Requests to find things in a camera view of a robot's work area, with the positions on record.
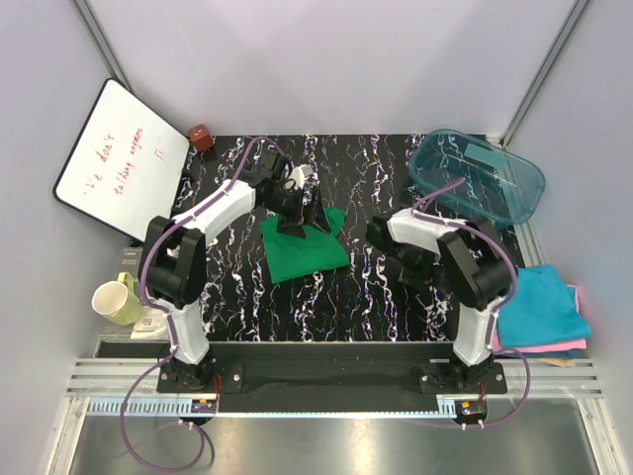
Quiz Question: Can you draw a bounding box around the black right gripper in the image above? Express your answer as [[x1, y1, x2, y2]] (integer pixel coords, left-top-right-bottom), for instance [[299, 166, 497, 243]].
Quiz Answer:
[[382, 242, 452, 296]]

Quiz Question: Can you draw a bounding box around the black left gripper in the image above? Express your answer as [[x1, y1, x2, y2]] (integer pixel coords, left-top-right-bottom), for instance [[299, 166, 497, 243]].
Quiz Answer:
[[261, 184, 329, 238]]

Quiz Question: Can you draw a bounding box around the green t-shirt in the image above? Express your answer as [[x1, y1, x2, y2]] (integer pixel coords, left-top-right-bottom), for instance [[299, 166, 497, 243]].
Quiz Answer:
[[259, 207, 350, 284]]

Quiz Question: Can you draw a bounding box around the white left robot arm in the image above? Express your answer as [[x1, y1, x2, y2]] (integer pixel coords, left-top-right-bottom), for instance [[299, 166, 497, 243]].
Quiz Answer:
[[138, 149, 331, 392]]

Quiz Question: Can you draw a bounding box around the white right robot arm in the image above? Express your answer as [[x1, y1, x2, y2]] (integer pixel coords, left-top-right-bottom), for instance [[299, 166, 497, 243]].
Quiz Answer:
[[365, 208, 517, 393]]

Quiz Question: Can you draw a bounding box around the clear blue plastic bin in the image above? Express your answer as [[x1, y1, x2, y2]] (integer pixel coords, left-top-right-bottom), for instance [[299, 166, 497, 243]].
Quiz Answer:
[[408, 129, 546, 229]]

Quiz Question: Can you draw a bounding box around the folded blue t-shirt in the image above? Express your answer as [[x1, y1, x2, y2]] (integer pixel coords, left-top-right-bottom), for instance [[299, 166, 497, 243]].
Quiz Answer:
[[497, 264, 591, 357]]

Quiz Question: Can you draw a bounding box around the small red-brown box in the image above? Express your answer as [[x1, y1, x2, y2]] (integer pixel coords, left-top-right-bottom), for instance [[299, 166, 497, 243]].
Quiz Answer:
[[188, 124, 215, 152]]

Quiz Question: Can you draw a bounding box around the folded pink t-shirt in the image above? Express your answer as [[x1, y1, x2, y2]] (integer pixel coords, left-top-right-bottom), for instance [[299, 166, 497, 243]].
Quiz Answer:
[[493, 285, 587, 356]]

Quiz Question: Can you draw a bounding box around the folded tan t-shirt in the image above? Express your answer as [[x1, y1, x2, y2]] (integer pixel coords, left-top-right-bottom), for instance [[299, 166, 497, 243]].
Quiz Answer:
[[539, 357, 576, 368]]

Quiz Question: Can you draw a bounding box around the spiral bound manual booklet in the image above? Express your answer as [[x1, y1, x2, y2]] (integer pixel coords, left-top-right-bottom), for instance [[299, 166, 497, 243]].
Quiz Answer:
[[102, 247, 167, 339]]

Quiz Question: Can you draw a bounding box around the white whiteboard with red writing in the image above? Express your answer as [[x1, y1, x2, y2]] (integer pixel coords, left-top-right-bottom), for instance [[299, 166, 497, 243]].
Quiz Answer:
[[52, 78, 190, 240]]

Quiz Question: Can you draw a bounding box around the yellow-green mug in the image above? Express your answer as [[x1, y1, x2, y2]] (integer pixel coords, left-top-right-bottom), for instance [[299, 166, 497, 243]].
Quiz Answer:
[[91, 272, 142, 327]]

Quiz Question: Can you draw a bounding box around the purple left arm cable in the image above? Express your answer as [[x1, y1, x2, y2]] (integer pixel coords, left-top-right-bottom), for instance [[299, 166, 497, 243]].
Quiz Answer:
[[121, 136, 293, 469]]

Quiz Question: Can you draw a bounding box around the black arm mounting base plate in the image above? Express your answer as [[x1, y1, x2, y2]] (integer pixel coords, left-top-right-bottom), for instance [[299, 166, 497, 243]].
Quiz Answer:
[[157, 342, 507, 415]]

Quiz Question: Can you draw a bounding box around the aluminium frame rail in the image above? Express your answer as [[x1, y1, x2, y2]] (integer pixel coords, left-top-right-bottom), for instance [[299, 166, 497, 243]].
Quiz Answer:
[[66, 358, 602, 399]]

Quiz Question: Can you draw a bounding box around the white slotted cable duct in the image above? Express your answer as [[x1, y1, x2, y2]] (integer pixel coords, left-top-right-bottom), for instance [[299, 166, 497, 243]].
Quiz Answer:
[[87, 397, 219, 418]]

